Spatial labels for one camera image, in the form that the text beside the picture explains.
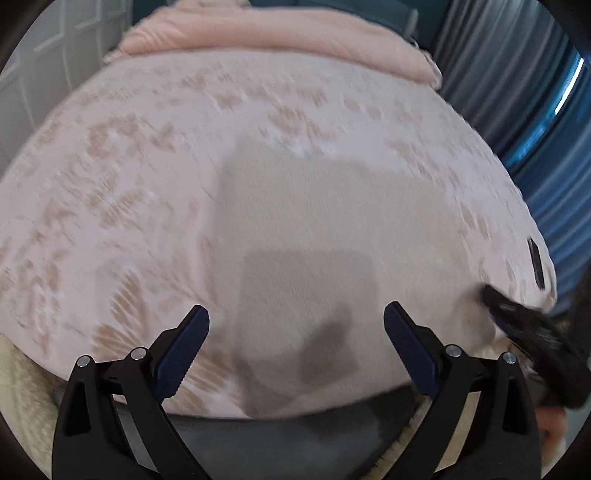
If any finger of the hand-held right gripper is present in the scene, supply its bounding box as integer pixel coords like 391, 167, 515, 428
482, 285, 552, 344

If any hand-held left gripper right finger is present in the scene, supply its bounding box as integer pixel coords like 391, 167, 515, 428
384, 302, 540, 480

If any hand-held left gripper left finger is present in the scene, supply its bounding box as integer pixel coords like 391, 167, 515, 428
52, 305, 211, 480

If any beige sweater with black hearts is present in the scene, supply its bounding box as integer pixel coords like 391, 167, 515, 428
210, 138, 500, 417

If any black phone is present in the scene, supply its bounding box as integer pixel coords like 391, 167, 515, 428
527, 237, 547, 291

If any cream fluffy cloth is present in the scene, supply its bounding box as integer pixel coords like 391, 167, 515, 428
0, 335, 70, 480

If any pink butterfly print bed blanket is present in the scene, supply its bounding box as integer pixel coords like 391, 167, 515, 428
0, 46, 558, 422

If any blue-grey curtain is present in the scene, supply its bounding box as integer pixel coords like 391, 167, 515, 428
416, 0, 591, 298

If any blue padded headboard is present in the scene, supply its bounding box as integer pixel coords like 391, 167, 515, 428
295, 0, 422, 40

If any white wardrobe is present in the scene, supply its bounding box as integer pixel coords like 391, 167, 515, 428
0, 0, 136, 163

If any pink duvet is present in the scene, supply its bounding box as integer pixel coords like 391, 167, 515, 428
104, 0, 445, 89

